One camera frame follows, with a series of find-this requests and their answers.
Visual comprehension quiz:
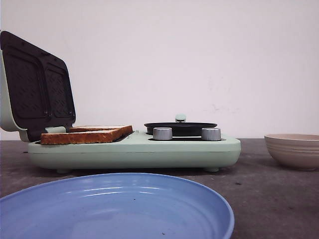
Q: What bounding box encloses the white bread slice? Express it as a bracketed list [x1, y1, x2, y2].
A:
[40, 129, 132, 145]
[68, 125, 133, 134]

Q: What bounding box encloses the mint green sandwich maker lid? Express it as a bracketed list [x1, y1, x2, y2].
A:
[0, 31, 76, 142]

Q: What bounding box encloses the mint green breakfast maker base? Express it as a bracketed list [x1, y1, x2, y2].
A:
[27, 130, 241, 173]

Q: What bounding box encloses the silver left knob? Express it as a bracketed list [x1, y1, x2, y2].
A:
[153, 127, 172, 140]

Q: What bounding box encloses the silver knob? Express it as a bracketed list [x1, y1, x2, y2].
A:
[201, 127, 221, 141]
[153, 127, 172, 140]

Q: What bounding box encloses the silver right knob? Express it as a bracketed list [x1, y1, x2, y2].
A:
[201, 127, 221, 141]

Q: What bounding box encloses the blue plate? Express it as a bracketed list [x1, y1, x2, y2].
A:
[0, 173, 235, 239]

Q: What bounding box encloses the beige ribbed bowl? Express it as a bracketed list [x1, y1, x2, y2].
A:
[264, 133, 319, 170]

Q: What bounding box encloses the black frying pan green handle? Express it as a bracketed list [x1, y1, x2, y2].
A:
[144, 114, 217, 137]

